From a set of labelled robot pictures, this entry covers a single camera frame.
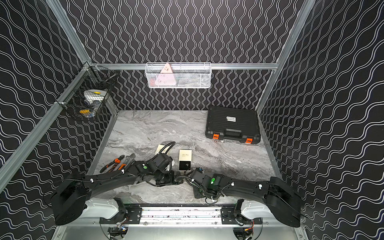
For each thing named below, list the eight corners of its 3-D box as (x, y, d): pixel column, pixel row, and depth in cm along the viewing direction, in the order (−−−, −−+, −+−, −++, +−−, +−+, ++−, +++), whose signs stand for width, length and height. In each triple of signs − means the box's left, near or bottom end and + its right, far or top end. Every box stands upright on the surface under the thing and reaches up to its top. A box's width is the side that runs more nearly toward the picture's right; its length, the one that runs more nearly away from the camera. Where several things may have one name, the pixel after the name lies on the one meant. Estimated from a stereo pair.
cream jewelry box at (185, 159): (178, 171, 91) (177, 169, 88) (179, 152, 100) (179, 149, 97) (191, 171, 91) (191, 169, 88) (191, 152, 100) (191, 149, 97)
